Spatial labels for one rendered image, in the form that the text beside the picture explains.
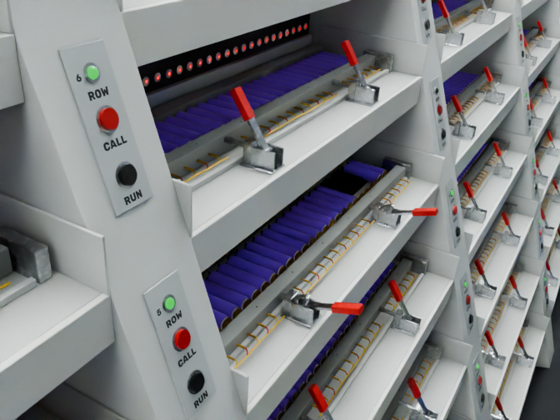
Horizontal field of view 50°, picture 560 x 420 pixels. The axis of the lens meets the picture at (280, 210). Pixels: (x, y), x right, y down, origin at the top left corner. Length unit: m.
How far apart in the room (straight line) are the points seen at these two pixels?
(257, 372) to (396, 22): 0.61
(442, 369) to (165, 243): 0.82
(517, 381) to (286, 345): 1.19
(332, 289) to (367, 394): 0.19
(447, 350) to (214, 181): 0.74
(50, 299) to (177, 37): 0.24
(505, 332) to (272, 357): 1.06
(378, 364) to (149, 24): 0.61
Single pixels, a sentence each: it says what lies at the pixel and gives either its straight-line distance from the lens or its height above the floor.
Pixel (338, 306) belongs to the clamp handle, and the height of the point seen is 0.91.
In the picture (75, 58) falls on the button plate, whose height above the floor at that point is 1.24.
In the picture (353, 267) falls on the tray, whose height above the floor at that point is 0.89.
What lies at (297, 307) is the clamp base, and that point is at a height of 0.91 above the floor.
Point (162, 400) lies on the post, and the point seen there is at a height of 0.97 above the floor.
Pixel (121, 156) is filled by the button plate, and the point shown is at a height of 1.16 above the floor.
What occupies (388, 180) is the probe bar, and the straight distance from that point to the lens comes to 1.00.
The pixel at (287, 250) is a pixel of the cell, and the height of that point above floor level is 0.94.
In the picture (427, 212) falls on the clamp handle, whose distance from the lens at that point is 0.88.
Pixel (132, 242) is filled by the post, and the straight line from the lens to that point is 0.47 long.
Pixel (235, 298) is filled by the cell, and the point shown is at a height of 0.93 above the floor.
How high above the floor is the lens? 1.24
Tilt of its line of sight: 19 degrees down
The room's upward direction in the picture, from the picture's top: 14 degrees counter-clockwise
